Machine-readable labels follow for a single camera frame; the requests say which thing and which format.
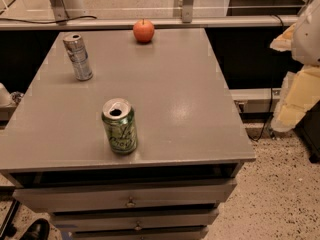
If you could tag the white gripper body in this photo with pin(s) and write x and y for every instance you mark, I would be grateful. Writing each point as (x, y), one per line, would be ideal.
(308, 37)

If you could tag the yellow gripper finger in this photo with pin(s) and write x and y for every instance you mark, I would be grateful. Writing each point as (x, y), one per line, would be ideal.
(299, 93)
(283, 41)

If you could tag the red apple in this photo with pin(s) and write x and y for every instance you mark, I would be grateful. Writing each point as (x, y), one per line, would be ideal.
(143, 31)

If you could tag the green soda can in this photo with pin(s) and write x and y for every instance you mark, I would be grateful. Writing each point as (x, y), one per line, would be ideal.
(118, 117)

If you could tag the silver redbull can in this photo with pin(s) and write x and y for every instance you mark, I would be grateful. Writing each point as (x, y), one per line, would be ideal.
(77, 53)

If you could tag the grey drawer cabinet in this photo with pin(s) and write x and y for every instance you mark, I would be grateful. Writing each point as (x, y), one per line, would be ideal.
(147, 149)

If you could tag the white object at left edge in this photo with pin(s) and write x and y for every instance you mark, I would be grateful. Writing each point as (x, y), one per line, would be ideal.
(5, 96)

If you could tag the metal railing frame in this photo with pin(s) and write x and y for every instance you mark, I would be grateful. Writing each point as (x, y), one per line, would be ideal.
(122, 14)

